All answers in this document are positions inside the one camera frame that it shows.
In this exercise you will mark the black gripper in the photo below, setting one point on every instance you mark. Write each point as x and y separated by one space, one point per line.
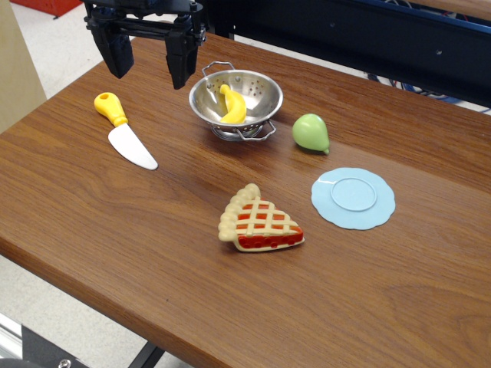
177 22

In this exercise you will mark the yellow toy banana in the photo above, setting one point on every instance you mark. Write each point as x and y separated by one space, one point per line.
235 104

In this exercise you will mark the steel colander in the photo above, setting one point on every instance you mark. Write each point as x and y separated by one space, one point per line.
263 97

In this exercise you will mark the red box on floor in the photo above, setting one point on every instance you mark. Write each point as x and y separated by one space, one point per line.
56 8

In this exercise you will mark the beige cardboard panel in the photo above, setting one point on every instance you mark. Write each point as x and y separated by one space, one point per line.
21 89

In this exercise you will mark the green toy pear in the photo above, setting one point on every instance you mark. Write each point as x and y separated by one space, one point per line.
309 131

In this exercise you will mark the toy cherry pie slice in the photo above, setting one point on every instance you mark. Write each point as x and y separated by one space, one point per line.
254 224

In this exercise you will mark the light blue toy plate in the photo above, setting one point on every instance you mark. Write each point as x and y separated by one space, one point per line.
353 198

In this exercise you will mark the yellow handled toy knife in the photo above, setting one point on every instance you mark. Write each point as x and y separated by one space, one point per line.
122 137

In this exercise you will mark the dark blue metal frame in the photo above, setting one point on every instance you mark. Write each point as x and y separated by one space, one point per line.
442 46

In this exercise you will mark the black table leg frame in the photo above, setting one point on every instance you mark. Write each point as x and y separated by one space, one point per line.
25 348

